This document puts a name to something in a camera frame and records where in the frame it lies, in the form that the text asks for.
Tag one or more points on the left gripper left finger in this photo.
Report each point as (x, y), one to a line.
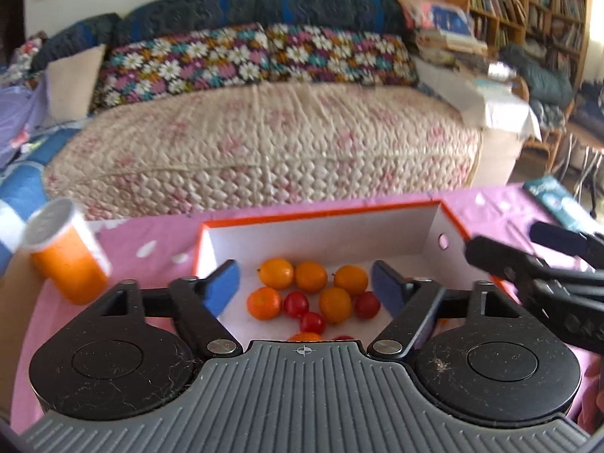
(197, 304)

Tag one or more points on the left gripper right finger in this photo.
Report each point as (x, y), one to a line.
(412, 303)

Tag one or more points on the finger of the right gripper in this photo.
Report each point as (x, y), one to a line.
(567, 302)
(588, 247)

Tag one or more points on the large orange mandarin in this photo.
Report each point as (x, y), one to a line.
(306, 337)

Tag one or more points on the teal book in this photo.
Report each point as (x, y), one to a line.
(561, 205)

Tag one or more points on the red tomato in box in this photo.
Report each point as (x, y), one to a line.
(367, 306)
(295, 304)
(312, 322)

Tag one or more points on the orange fruit in box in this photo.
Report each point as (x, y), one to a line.
(353, 279)
(264, 303)
(276, 273)
(310, 277)
(335, 304)

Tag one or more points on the orange cardboard box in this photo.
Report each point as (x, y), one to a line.
(417, 239)

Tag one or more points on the pink floral bedsheet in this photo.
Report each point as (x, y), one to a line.
(157, 250)

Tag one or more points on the orange cup white rim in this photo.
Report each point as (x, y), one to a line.
(64, 249)

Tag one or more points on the beige quilted bedspread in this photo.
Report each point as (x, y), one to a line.
(263, 145)

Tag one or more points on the white cloth covered side table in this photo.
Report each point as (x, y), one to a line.
(504, 120)

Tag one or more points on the blue white striped blanket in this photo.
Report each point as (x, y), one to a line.
(22, 191)

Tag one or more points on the left floral pillow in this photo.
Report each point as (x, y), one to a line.
(174, 65)

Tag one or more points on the floral pillow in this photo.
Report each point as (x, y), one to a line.
(311, 54)
(174, 65)

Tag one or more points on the wooden bookshelf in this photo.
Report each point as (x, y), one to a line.
(554, 32)

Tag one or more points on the cream cushion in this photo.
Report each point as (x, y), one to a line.
(70, 85)

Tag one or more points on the stack of books and papers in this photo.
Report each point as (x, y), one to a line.
(439, 27)

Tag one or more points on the purple floral cloth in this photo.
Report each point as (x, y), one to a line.
(23, 110)

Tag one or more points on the right floral pillow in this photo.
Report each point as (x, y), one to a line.
(311, 54)

